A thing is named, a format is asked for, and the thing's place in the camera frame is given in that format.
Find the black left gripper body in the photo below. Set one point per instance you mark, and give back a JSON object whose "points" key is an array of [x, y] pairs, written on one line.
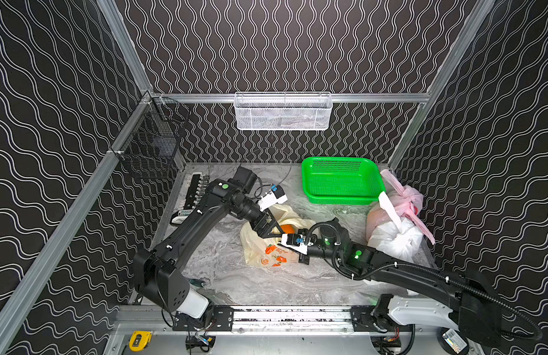
{"points": [[263, 220]]}

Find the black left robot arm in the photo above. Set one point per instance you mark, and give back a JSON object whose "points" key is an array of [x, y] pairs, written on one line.
{"points": [[158, 272]]}

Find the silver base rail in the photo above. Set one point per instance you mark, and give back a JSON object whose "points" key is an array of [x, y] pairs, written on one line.
{"points": [[298, 319]]}

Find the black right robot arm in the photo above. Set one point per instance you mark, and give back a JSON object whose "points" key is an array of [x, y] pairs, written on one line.
{"points": [[474, 308]]}

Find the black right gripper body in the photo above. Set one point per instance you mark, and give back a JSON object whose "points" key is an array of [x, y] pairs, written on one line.
{"points": [[318, 250]]}

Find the pink plastic bag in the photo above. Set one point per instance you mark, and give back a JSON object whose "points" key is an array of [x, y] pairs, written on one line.
{"points": [[407, 202]]}

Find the white plastic bag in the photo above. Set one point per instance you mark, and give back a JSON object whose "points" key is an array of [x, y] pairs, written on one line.
{"points": [[402, 243]]}

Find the yellow tape measure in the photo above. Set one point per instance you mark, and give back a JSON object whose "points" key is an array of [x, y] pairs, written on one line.
{"points": [[139, 340]]}

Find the black wire basket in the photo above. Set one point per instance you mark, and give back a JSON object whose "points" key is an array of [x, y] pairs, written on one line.
{"points": [[149, 152]]}

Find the black round device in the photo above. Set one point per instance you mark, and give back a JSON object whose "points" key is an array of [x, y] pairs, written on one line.
{"points": [[455, 343]]}

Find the white wire mesh basket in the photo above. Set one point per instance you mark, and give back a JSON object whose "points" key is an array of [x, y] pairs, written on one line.
{"points": [[293, 111]]}

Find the yellow bag with orange print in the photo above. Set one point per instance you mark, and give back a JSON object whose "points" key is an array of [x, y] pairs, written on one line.
{"points": [[266, 253]]}

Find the socket set rail holder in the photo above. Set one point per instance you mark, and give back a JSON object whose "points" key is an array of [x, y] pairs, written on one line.
{"points": [[196, 189]]}

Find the large orange top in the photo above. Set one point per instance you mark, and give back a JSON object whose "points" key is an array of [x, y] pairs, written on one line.
{"points": [[288, 229]]}

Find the green plastic basket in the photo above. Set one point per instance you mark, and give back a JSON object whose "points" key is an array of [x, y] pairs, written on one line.
{"points": [[341, 181]]}

